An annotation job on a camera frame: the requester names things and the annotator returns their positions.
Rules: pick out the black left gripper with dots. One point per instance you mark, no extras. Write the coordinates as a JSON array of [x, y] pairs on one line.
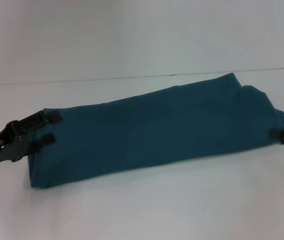
[[4, 147]]

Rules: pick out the blue t-shirt with pink print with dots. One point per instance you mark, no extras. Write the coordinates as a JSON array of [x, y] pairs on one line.
[[156, 135]]

